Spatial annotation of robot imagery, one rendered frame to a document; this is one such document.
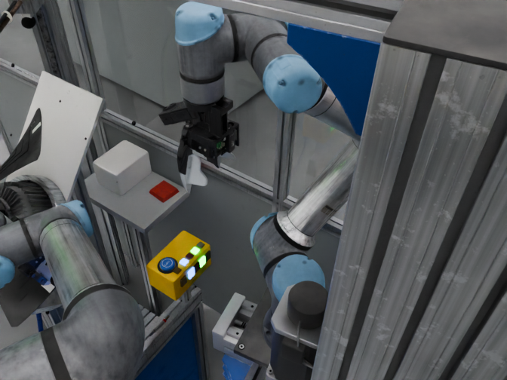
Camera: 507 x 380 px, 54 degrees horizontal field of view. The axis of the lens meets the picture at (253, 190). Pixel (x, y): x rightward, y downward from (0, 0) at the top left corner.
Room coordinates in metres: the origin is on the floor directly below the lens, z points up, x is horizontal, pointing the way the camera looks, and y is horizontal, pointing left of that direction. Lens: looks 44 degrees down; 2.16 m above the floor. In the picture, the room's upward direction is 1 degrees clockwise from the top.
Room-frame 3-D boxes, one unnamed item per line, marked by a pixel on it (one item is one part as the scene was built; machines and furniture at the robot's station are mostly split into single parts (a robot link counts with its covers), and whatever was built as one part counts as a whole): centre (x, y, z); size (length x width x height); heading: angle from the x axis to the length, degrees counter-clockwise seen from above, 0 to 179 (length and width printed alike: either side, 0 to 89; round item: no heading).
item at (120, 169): (1.41, 0.50, 0.91); 0.17 x 0.16 x 0.11; 146
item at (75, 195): (1.17, 0.59, 0.57); 0.09 x 0.04 x 1.15; 56
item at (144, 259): (1.34, 0.46, 0.41); 0.04 x 0.04 x 0.83; 56
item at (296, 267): (0.67, -0.10, 1.20); 0.13 x 0.12 x 0.14; 18
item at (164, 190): (1.33, 0.33, 0.87); 0.08 x 0.08 x 0.02; 49
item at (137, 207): (1.34, 0.46, 0.84); 0.36 x 0.24 x 0.03; 56
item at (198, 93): (0.74, 0.09, 1.70); 0.08 x 0.08 x 0.05
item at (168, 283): (0.87, 0.20, 1.02); 0.16 x 0.10 x 0.11; 146
